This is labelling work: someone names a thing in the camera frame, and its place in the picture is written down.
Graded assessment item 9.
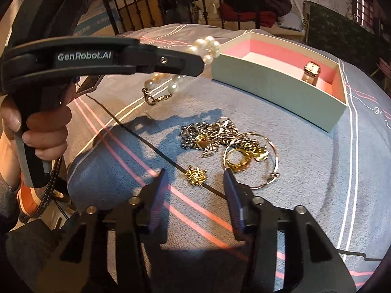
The light blue pillow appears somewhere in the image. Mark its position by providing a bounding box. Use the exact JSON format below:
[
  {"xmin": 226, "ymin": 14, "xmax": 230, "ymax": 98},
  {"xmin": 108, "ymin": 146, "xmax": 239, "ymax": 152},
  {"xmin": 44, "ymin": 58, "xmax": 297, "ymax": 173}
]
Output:
[{"xmin": 278, "ymin": 12, "xmax": 303, "ymax": 32}]

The grey striped bed cover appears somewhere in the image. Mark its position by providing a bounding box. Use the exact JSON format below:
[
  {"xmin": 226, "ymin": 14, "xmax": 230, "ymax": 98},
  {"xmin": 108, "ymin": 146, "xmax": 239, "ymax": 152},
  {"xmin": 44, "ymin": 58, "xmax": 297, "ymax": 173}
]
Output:
[{"xmin": 65, "ymin": 23, "xmax": 391, "ymax": 291}]

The white hanging swing bed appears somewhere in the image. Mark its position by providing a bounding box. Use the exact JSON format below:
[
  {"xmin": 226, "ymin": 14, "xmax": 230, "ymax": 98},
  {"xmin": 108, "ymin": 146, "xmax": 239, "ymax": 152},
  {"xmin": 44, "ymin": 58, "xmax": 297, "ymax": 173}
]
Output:
[{"xmin": 195, "ymin": 0, "xmax": 304, "ymax": 36}]

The person's left hand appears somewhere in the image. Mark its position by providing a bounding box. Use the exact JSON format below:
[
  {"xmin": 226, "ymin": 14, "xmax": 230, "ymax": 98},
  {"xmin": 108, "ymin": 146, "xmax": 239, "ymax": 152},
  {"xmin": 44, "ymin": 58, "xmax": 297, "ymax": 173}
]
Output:
[{"xmin": 0, "ymin": 83, "xmax": 77, "ymax": 162}]

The chunky gold ring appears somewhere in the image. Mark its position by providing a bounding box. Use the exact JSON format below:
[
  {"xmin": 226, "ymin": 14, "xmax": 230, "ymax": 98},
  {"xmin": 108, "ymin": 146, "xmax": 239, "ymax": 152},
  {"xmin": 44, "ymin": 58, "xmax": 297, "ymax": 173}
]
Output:
[{"xmin": 225, "ymin": 147, "xmax": 254, "ymax": 173}]

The white pearl bracelet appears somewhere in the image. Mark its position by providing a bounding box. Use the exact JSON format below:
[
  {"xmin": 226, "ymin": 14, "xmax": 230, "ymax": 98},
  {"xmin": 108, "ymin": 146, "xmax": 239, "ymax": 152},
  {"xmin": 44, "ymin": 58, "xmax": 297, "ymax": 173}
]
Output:
[{"xmin": 144, "ymin": 36, "xmax": 221, "ymax": 95}]

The green floral covered table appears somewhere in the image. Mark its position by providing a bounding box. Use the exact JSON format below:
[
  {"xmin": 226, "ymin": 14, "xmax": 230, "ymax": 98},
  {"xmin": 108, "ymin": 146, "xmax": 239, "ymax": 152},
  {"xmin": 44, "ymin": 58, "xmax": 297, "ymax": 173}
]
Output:
[{"xmin": 305, "ymin": 1, "xmax": 390, "ymax": 71}]

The pale green jewelry box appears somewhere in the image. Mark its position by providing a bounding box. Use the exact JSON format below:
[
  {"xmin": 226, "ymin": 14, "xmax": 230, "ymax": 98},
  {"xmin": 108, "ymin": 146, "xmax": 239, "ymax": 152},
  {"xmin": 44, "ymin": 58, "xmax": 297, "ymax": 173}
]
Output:
[{"xmin": 211, "ymin": 32, "xmax": 347, "ymax": 132}]

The black smartphone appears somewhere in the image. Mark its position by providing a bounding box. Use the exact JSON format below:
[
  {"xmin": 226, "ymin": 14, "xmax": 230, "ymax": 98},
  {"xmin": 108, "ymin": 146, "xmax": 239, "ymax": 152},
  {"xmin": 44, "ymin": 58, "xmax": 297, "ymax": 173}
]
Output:
[{"xmin": 76, "ymin": 75, "xmax": 104, "ymax": 98}]

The red blanket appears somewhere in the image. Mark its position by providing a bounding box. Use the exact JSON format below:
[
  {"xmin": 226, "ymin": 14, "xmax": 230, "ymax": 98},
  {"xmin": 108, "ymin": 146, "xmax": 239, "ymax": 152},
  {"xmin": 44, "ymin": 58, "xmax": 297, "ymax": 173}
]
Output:
[{"xmin": 217, "ymin": 3, "xmax": 278, "ymax": 28}]

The gold leather strap watch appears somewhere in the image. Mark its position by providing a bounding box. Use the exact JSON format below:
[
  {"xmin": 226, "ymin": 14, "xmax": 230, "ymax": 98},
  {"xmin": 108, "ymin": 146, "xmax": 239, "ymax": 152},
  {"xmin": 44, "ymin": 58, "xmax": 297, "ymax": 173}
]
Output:
[{"xmin": 302, "ymin": 62, "xmax": 321, "ymax": 86}]

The gold snowflake brooch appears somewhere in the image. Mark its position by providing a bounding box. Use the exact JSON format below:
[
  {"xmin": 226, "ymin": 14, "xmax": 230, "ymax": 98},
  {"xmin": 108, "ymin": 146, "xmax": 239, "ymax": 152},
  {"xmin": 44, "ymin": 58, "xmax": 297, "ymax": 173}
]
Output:
[{"xmin": 185, "ymin": 165, "xmax": 207, "ymax": 186}]

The thin gold hoop bangle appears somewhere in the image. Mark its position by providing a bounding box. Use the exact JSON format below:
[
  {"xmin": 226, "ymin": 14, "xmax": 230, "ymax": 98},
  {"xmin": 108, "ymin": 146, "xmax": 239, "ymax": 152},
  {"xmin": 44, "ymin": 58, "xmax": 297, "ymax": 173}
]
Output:
[{"xmin": 222, "ymin": 132, "xmax": 280, "ymax": 190}]

